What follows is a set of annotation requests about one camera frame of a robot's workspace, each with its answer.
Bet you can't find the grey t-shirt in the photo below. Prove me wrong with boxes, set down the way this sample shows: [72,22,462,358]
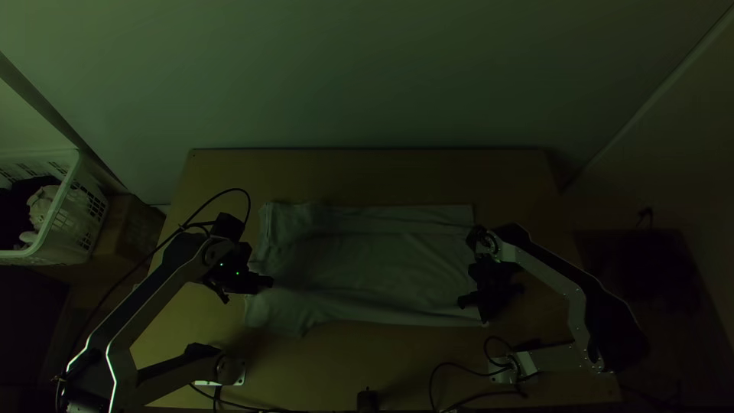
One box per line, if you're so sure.
[242,200,489,338]

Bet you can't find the heap of clothes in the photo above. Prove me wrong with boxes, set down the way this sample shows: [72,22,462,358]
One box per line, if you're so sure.
[0,175,76,251]

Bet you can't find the white laundry basket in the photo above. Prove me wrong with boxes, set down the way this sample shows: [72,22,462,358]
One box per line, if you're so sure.
[0,148,111,267]

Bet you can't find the black cable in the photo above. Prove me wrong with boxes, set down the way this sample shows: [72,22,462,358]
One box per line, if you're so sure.
[67,187,253,358]
[187,382,271,413]
[483,334,519,369]
[428,360,515,412]

